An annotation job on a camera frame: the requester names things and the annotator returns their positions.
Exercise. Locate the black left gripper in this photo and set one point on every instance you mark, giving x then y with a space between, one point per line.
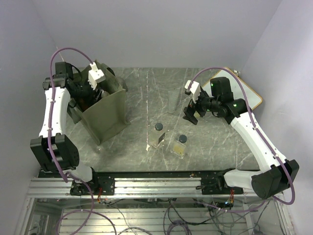
91 99

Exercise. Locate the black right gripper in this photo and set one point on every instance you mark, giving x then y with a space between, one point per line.
189 112

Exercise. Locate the yellow-green lotion bottle white cap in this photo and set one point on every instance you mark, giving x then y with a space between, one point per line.
104 94

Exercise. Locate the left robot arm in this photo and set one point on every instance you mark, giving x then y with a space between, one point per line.
54 151

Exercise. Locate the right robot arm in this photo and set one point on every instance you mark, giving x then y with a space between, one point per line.
276 173

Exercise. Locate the green canvas bag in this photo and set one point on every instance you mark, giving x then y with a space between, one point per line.
107 117

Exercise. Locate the grey squeeze tube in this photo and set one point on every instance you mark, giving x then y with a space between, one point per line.
173 97

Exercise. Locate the clear square bottle yellow contents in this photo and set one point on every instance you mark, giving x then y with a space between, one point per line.
178 145

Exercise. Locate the clear square bottle black label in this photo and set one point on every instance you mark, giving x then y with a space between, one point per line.
157 135

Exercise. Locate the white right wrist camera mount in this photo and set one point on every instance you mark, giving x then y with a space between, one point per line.
193 88

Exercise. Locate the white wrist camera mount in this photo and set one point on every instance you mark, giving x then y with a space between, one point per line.
95 76
193 88

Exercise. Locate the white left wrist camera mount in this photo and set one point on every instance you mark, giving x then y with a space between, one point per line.
95 76

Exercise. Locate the aluminium rail frame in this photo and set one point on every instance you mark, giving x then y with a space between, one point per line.
118 185

